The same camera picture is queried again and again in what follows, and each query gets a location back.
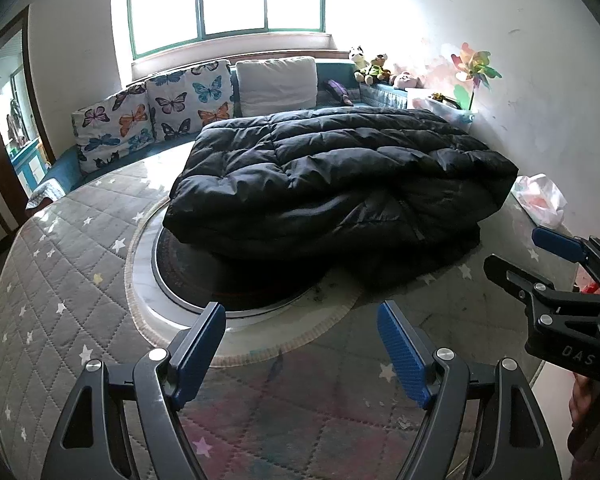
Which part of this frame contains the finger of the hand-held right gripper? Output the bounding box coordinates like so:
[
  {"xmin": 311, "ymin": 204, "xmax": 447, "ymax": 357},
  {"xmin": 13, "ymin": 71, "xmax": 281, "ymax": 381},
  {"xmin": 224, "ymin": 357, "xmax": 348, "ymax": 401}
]
[
  {"xmin": 484, "ymin": 255, "xmax": 576, "ymax": 331},
  {"xmin": 532, "ymin": 225, "xmax": 600, "ymax": 293}
]

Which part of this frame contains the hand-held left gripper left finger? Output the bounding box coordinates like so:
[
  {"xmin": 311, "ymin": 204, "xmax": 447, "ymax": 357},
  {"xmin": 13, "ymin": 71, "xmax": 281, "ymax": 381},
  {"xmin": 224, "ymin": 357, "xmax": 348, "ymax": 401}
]
[{"xmin": 40, "ymin": 301, "xmax": 227, "ymax": 480}]

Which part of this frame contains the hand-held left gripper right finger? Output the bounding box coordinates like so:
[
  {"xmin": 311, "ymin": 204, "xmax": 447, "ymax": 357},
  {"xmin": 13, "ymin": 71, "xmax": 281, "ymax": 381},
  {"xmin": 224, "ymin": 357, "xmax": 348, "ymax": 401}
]
[{"xmin": 376, "ymin": 300, "xmax": 563, "ymax": 480}]

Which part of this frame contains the black down jacket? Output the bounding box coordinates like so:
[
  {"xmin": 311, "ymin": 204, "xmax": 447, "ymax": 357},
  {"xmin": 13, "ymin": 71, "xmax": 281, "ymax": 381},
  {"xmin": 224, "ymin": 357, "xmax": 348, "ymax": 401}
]
[{"xmin": 162, "ymin": 106, "xmax": 520, "ymax": 291}]

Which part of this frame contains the person's right hand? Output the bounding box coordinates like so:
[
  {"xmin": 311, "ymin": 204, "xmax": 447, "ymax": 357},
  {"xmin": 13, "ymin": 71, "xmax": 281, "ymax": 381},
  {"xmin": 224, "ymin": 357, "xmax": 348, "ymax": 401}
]
[{"xmin": 569, "ymin": 374, "xmax": 600, "ymax": 463}]

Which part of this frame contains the translucent plastic bag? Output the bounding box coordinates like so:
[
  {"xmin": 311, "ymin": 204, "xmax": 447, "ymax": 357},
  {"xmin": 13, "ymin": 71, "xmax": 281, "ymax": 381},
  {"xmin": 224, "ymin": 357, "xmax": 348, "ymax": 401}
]
[{"xmin": 511, "ymin": 173, "xmax": 568, "ymax": 228}]

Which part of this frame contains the grey star quilted mat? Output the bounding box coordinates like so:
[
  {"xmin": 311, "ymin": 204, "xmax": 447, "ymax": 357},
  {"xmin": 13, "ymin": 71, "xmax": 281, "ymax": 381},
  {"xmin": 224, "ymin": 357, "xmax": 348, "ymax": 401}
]
[{"xmin": 0, "ymin": 140, "xmax": 596, "ymax": 480}]

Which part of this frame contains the clear plastic storage box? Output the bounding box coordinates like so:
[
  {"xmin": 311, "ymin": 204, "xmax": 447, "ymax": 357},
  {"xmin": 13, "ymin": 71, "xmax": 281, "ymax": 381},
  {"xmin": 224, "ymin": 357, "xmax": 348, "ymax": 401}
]
[{"xmin": 405, "ymin": 87, "xmax": 476, "ymax": 133}]

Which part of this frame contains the colourful pinwheel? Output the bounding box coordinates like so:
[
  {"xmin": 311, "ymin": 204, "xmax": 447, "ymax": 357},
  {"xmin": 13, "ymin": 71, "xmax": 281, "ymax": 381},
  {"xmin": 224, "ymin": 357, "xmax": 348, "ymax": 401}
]
[{"xmin": 451, "ymin": 42, "xmax": 502, "ymax": 111}]

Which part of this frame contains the patterned cloth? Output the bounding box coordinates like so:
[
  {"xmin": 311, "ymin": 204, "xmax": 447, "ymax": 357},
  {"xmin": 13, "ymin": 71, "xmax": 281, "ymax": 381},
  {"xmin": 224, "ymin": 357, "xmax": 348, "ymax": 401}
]
[{"xmin": 26, "ymin": 180, "xmax": 63, "ymax": 210}]

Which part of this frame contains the pink plush toy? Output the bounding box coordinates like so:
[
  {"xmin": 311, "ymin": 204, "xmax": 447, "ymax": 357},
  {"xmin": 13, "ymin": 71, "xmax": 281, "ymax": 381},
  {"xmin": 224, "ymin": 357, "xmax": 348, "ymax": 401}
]
[{"xmin": 390, "ymin": 71, "xmax": 421, "ymax": 90}]

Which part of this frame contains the teal sofa bench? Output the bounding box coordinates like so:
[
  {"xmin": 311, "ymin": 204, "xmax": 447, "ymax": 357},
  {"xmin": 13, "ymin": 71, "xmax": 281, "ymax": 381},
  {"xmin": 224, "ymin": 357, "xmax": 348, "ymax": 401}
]
[{"xmin": 27, "ymin": 57, "xmax": 476, "ymax": 206}]

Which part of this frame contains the butterfly print cushion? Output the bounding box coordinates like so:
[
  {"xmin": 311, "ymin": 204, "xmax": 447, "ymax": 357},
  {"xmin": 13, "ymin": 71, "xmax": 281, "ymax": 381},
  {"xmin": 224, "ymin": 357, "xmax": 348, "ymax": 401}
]
[
  {"xmin": 145, "ymin": 60, "xmax": 234, "ymax": 143},
  {"xmin": 71, "ymin": 82, "xmax": 156, "ymax": 176}
]

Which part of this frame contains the brown yellow plush toy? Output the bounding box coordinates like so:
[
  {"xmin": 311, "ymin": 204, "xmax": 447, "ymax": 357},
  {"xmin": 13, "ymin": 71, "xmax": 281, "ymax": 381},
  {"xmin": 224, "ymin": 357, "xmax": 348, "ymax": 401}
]
[{"xmin": 364, "ymin": 53, "xmax": 392, "ymax": 86}]

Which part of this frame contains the blue cabinet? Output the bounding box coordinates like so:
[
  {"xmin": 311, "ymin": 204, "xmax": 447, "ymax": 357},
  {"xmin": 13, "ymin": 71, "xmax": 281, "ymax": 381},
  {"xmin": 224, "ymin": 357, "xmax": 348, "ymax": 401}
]
[{"xmin": 12, "ymin": 137, "xmax": 48, "ymax": 196}]

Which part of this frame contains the purple fabric item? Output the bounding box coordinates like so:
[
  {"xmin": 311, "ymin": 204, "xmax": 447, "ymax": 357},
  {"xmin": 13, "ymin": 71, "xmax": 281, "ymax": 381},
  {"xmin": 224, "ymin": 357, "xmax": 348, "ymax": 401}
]
[{"xmin": 326, "ymin": 79, "xmax": 355, "ymax": 107}]

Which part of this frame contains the panda plush toy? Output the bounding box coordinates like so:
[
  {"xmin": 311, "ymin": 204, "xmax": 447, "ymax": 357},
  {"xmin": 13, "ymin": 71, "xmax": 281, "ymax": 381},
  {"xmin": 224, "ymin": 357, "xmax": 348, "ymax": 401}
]
[{"xmin": 349, "ymin": 46, "xmax": 372, "ymax": 84}]

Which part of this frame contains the white cushion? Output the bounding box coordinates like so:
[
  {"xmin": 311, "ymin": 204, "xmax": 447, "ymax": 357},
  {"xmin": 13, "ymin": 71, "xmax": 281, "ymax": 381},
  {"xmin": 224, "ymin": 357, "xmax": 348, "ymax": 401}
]
[{"xmin": 235, "ymin": 56, "xmax": 319, "ymax": 118}]

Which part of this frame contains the green framed window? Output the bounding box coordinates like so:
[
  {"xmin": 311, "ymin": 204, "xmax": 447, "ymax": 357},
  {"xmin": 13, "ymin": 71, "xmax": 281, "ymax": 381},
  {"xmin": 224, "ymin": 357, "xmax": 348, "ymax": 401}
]
[{"xmin": 112, "ymin": 0, "xmax": 333, "ymax": 61}]

